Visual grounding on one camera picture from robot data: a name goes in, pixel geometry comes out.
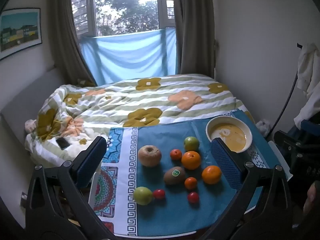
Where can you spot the red tomato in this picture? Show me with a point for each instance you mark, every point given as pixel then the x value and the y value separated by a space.
pixel 159 194
pixel 193 197

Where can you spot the black chair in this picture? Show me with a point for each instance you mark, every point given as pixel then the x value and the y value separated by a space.
pixel 300 150

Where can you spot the small tangerine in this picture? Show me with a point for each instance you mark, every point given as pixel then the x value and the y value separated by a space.
pixel 176 154
pixel 190 183

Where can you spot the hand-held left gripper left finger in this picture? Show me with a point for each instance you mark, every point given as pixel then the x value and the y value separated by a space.
pixel 92 160

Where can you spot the light blue hanging cloth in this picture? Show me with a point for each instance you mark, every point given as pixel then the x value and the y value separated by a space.
pixel 127 55

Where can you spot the blue patterned tablecloth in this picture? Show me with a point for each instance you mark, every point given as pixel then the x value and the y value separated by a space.
pixel 155 215

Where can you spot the white hanging garment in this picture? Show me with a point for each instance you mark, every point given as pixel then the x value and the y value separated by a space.
pixel 310 110
pixel 308 65

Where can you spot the crumpled white bag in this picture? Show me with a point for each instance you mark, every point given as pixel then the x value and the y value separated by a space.
pixel 263 126

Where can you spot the black phone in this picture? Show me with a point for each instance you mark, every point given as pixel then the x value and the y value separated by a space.
pixel 63 143

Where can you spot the green apple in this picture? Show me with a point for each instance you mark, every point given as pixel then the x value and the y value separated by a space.
pixel 191 143
pixel 142 196

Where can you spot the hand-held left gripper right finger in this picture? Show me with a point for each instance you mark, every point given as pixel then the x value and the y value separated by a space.
pixel 225 162

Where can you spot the white bowl with yellow inside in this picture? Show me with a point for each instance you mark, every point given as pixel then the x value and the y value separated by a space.
pixel 228 135

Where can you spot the framed landscape picture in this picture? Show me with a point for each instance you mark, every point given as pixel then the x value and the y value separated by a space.
pixel 20 31

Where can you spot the brown kiwi with green sticker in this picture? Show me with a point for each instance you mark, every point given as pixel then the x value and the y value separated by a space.
pixel 174 175

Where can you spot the floral striped quilt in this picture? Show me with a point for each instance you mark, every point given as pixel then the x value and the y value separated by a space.
pixel 120 105

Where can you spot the person's right hand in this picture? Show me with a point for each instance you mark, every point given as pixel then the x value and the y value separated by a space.
pixel 312 198

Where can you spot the brownish wrinkled apple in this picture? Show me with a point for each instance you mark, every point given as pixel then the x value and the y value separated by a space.
pixel 149 155

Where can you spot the white folding table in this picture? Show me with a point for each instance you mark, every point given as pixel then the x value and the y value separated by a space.
pixel 280 160

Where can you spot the large orange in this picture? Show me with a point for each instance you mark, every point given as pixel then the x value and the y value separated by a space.
pixel 211 175
pixel 191 160

